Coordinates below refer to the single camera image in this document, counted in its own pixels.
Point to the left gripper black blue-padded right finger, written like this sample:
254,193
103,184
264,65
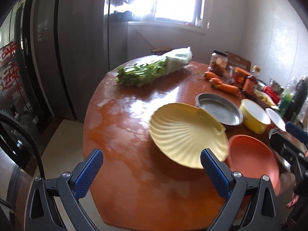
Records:
250,203

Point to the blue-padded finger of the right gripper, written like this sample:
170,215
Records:
297,132

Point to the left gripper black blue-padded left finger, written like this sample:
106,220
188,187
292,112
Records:
42,212

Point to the orange plastic plate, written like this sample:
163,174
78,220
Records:
253,159

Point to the metal pan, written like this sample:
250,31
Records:
221,108

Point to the yellow shell-shaped plate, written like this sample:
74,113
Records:
182,131

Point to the red white enamel bowl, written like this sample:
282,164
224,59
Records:
276,121

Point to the green liquid plastic bottle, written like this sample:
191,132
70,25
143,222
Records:
287,96

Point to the black thermos flask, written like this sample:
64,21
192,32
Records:
298,100

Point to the yellow enamel bowl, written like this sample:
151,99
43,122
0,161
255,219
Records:
254,116

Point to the dish with yellow food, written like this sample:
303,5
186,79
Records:
266,99

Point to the small steel bowl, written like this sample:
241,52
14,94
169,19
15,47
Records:
276,87

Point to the red box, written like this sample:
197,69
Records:
268,90

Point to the brown sauce bottle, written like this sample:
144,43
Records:
251,81

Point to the red chili sauce jar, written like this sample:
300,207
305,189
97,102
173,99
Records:
240,75

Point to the round wooden table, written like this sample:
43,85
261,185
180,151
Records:
138,187

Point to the carrot near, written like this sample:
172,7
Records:
219,84

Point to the carrot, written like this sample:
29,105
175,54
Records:
219,84
209,75

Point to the wooden chair back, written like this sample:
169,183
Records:
238,61

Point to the wooden chair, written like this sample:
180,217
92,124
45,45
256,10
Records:
238,61
161,50

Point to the pickle jar black lid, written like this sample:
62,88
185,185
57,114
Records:
218,62

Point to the carrot far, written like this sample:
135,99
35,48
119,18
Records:
209,75

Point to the bagged celery bunch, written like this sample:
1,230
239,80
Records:
144,73

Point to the window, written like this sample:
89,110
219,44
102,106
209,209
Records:
183,14

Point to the grey refrigerator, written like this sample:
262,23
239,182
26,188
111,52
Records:
52,59

